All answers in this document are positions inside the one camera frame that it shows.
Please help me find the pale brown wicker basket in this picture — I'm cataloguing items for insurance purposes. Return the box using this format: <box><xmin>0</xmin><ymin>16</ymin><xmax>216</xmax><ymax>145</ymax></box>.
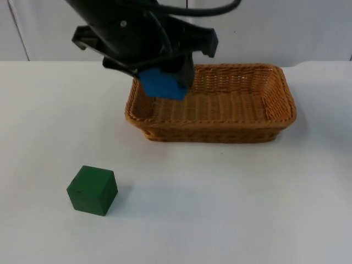
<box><xmin>124</xmin><ymin>63</ymin><xmax>298</xmax><ymax>144</ymax></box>

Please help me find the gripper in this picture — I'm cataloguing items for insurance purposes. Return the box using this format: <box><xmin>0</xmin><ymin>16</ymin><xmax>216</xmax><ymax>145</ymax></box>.
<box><xmin>71</xmin><ymin>11</ymin><xmax>219</xmax><ymax>93</ymax></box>

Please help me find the green cube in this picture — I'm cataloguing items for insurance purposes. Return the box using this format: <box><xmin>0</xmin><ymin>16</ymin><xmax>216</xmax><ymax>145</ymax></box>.
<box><xmin>66</xmin><ymin>164</ymin><xmax>119</xmax><ymax>217</ymax></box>

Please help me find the blue cube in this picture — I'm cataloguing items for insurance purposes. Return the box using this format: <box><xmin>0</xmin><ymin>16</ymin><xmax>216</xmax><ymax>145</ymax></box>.
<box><xmin>138</xmin><ymin>68</ymin><xmax>188</xmax><ymax>101</ymax></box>

